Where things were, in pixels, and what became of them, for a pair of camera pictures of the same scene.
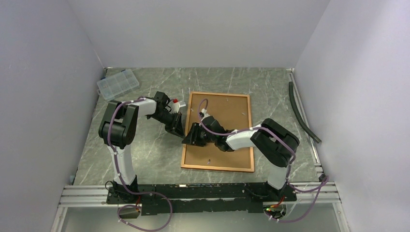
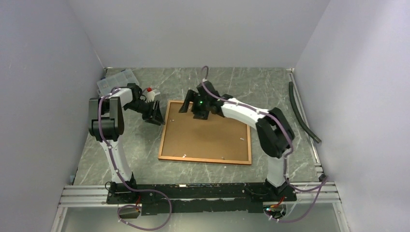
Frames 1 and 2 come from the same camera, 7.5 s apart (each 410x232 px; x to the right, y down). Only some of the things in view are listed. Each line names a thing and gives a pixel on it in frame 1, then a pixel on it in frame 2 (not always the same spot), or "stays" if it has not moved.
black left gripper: [176, 125] to [157, 118]
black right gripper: [192, 137] to [191, 96]
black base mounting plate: [159, 198] stays
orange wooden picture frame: [201, 167] to [218, 139]
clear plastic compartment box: [114, 85] stays
